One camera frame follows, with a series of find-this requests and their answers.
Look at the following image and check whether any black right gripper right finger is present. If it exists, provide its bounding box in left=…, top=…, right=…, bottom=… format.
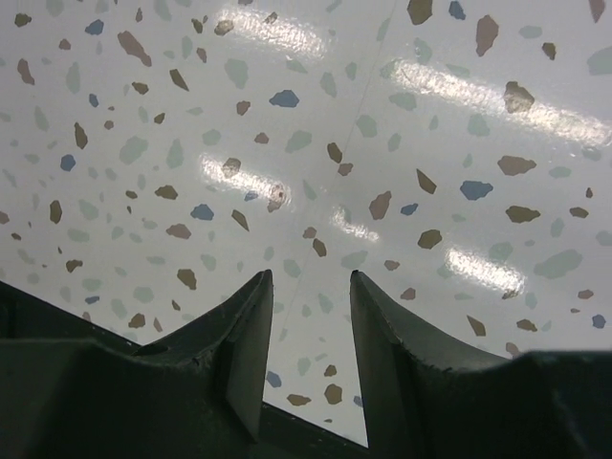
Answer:
left=350, top=271, right=611, bottom=458

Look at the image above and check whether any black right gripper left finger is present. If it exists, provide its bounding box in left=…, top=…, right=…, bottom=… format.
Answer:
left=0, top=269, right=276, bottom=459

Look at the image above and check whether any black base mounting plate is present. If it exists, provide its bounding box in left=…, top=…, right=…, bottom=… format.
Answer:
left=0, top=279, right=369, bottom=459

